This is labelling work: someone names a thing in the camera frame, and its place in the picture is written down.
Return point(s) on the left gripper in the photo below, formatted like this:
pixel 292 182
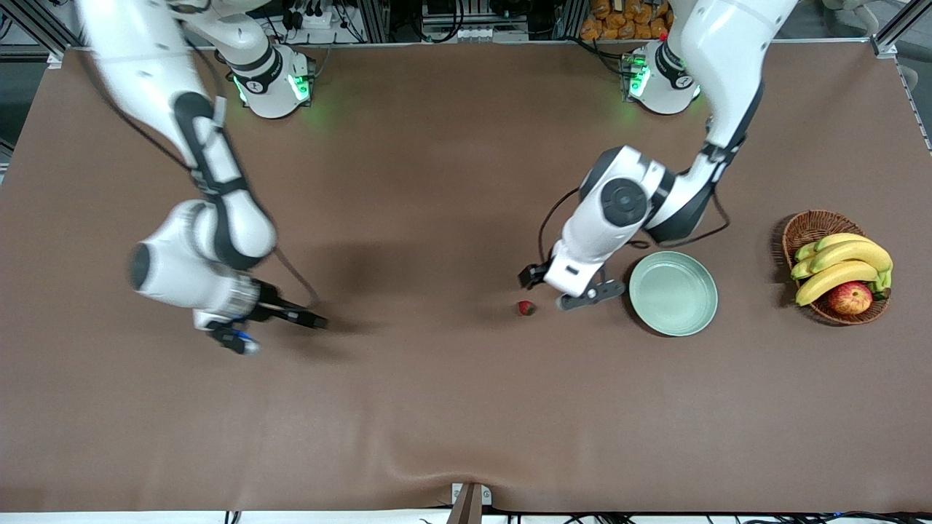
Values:
pixel 531 274

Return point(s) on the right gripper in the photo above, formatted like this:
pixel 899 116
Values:
pixel 270 304

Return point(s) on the red green toy strawberry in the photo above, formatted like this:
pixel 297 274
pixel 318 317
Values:
pixel 526 308

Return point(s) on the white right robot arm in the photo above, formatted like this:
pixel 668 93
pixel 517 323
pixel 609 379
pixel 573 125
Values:
pixel 182 269

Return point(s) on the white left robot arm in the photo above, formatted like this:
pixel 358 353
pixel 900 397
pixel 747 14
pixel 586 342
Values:
pixel 721 58

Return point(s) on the light green round plate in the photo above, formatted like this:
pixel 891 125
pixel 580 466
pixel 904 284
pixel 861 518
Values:
pixel 673 295

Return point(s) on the brown table mat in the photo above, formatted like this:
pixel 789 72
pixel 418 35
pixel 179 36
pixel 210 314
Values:
pixel 437 407

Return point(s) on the small green banana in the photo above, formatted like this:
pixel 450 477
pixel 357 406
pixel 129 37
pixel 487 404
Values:
pixel 804 252
pixel 801 269

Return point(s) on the brown wicker basket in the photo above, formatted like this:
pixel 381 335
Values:
pixel 808 227

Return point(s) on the large yellow banana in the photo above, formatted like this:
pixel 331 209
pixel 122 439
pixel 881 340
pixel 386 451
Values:
pixel 855 252
pixel 834 278

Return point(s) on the thin yellow banana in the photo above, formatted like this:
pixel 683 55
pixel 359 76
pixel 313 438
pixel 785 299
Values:
pixel 841 239

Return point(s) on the red yellow apple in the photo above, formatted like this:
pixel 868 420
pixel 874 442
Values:
pixel 850 298

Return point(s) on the bag of orange bread rolls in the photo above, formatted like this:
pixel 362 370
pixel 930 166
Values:
pixel 611 25

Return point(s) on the white terminal block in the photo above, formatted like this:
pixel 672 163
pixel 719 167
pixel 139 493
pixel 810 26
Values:
pixel 480 34

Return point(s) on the white power strip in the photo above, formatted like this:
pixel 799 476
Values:
pixel 313 18

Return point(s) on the metal table clamp bracket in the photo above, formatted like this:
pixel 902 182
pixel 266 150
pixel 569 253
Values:
pixel 470 502

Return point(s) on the silver aluminium frame post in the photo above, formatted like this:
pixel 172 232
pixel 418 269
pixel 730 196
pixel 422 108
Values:
pixel 375 22
pixel 571 20

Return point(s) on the silver aluminium frame beam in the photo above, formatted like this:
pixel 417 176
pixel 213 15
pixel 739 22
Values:
pixel 895 29
pixel 36 25

